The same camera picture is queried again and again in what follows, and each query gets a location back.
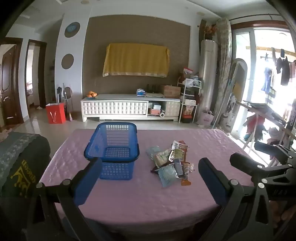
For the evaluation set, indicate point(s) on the blue tissue box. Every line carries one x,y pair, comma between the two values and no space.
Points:
140,92

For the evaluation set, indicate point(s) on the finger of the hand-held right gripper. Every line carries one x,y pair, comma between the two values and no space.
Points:
245,162
272,148

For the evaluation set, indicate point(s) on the small round wall decoration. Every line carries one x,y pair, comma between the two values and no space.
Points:
67,61

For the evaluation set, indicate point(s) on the brown cardboard box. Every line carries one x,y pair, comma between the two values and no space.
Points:
171,91

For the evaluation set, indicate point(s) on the pile of oranges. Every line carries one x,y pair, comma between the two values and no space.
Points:
92,94

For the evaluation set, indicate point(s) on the white paper roll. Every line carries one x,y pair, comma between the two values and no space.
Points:
162,114

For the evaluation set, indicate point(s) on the yellow cloth cover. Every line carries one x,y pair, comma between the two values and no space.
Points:
136,59

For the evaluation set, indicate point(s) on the white standing air conditioner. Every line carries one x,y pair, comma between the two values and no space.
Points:
208,76

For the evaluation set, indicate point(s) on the pale blue snack packet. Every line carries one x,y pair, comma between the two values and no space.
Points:
167,175

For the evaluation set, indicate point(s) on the ironing board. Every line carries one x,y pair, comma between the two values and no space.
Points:
239,92

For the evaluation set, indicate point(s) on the wooden folding rack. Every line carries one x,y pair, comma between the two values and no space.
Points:
261,111

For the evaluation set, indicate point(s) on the blue plastic basket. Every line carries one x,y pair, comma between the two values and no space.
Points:
113,150

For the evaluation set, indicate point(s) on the red paper bag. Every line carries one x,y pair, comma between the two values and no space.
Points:
55,113

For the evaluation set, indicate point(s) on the blue hanging garment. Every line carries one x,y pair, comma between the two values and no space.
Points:
266,80

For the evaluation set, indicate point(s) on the green label cracker packet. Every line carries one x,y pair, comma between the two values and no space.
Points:
163,158

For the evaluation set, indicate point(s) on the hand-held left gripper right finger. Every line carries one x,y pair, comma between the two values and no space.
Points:
212,183

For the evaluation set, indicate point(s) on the pink shopping bag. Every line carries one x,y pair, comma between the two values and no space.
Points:
205,118

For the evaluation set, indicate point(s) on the white metal shelf rack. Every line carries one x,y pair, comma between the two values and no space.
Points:
190,102

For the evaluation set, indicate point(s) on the black hanging shirt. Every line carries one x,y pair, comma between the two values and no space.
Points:
283,70

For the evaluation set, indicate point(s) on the grey flat cushion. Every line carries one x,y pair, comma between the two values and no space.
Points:
154,94

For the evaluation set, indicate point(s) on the patterned curtain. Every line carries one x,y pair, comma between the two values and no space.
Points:
224,69

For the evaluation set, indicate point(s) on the brown wooden door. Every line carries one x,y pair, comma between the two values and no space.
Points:
8,83

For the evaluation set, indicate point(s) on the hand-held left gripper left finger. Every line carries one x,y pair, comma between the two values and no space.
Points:
87,183

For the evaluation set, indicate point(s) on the dried flower bouquet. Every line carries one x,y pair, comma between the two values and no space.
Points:
210,30

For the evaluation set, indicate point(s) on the orange box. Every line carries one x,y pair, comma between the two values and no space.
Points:
154,111

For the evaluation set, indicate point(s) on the large round wall decoration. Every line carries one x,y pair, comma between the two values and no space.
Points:
72,29

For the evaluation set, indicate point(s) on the pile of snack packets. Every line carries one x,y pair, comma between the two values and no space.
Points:
177,154

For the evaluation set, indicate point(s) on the white tufted TV cabinet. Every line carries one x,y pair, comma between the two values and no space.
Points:
115,109

